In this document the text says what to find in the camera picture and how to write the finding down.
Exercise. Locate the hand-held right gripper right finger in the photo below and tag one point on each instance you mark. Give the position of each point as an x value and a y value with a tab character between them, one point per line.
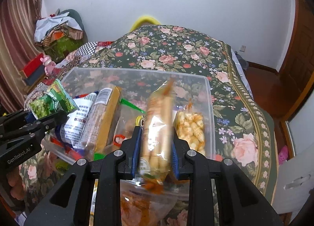
174	157

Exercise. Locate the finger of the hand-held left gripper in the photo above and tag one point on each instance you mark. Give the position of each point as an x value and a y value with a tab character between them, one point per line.
49	121
29	117

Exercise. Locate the green-strip cookie bag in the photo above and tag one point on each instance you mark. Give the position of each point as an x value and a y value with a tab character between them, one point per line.
127	123

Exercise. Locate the wall socket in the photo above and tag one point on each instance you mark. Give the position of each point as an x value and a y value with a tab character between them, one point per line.
242	48

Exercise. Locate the orange crispy snack bag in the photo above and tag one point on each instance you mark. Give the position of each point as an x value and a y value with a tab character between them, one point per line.
147	206

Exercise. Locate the blue white snack packet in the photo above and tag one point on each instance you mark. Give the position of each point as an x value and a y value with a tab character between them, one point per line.
78	120

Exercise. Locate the green fabric bundle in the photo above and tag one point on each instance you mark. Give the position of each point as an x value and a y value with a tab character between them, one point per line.
61	48

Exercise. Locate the white striped mattress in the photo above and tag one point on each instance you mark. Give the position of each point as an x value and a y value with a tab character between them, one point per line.
236	61

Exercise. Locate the pink slipper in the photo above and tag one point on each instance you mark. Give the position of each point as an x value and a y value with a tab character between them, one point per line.
283	153

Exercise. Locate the beige layered biscuit pack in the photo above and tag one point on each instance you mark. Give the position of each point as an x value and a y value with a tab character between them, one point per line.
155	123

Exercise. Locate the pile of clothes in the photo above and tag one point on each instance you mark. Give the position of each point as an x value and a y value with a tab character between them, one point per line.
56	26

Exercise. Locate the red box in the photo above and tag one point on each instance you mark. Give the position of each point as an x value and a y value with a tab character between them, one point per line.
33	65

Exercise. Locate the green snack packet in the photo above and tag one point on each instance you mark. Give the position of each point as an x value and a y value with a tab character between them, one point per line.
54	101

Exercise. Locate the striped brown curtain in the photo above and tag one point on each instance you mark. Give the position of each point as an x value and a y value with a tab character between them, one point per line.
19	32

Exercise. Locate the floral blanket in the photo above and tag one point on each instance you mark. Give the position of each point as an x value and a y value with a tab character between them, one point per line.
171	49

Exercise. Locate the yellow hoop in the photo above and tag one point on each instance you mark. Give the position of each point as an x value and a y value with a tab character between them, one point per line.
144	19

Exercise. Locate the white appliance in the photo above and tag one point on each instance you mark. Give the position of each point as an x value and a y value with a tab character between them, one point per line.
296	167

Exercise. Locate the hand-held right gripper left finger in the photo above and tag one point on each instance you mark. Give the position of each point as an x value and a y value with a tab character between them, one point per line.
137	147

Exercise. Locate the person's left hand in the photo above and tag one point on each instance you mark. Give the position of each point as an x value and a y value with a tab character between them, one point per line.
16	188

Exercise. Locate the wooden door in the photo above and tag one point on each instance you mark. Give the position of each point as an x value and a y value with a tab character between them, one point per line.
298	57

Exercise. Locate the nut cake snack pack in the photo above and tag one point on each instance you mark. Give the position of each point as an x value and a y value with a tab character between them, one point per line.
190	128

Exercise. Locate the dark chair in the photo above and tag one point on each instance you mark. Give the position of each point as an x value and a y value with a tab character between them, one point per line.
76	17

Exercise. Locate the pink plush toy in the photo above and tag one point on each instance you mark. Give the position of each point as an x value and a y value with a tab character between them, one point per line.
48	64

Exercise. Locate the red snack packet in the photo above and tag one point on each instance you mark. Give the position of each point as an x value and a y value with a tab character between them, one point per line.
76	154

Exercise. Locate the clear plastic container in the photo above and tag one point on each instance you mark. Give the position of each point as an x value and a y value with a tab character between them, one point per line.
147	79

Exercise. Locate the grey bag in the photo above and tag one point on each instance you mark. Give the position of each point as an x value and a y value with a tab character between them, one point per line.
242	61

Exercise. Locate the patchwork checkered quilt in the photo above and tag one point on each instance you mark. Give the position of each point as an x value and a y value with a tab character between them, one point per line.
90	47

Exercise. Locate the long yellow biscuit pack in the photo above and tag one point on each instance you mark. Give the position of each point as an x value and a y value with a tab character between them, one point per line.
105	118

